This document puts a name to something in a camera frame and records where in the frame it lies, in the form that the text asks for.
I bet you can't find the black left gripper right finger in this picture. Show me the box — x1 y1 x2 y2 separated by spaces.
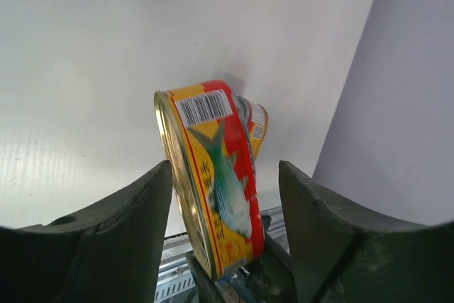
279 161 453 302

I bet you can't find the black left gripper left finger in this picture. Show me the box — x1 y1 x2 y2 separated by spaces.
1 161 172 302

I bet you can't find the red sardine tin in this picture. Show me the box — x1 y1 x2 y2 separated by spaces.
236 96 268 159
154 79 265 280

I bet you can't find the aluminium frame rail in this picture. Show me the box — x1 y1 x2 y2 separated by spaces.
153 206 289 302

